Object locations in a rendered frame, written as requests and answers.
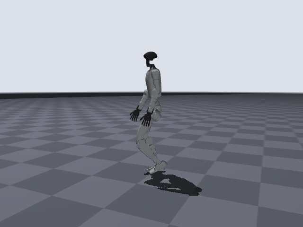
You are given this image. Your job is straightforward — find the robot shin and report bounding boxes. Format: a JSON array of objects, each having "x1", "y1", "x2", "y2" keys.
[
  {"x1": 149, "y1": 144, "x2": 158, "y2": 164},
  {"x1": 138, "y1": 139, "x2": 161, "y2": 165}
]

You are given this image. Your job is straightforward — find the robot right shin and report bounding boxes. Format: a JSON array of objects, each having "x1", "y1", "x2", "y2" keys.
[{"x1": 149, "y1": 144, "x2": 158, "y2": 164}]

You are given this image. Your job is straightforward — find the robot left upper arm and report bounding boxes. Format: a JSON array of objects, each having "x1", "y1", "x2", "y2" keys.
[{"x1": 151, "y1": 70, "x2": 160, "y2": 94}]

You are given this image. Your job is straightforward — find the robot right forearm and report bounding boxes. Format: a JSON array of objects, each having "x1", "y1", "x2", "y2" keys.
[{"x1": 138, "y1": 94, "x2": 148, "y2": 110}]

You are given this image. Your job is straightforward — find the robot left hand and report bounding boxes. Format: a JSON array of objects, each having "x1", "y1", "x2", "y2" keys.
[{"x1": 140, "y1": 108, "x2": 154, "y2": 127}]

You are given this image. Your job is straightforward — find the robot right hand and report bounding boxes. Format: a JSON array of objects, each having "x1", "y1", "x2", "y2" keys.
[{"x1": 130, "y1": 105, "x2": 141, "y2": 121}]

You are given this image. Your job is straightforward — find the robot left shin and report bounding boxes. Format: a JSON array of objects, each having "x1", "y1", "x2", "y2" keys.
[{"x1": 138, "y1": 139, "x2": 161, "y2": 165}]

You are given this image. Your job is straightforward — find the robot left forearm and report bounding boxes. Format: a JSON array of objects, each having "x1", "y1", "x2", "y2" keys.
[{"x1": 148, "y1": 88, "x2": 159, "y2": 113}]

